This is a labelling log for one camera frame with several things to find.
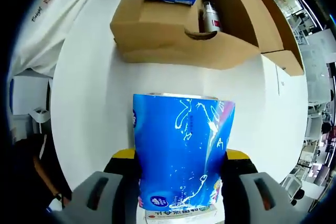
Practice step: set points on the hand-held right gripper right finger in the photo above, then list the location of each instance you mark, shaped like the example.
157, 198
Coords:
244, 197

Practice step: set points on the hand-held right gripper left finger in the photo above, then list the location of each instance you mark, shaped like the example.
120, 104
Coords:
110, 197

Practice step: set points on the white pack green print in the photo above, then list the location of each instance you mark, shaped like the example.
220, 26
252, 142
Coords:
181, 214

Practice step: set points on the blue tissue pack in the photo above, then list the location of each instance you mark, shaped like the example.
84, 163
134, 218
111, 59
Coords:
181, 150

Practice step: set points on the brown cardboard shoe box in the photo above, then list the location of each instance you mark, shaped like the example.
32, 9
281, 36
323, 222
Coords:
157, 40

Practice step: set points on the silver bottle red label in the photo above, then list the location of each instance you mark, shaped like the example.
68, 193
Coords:
211, 18

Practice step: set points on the white office chair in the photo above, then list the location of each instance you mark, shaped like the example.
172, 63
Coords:
292, 187

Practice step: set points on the person in white shirt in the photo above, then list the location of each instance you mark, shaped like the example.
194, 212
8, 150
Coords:
52, 30

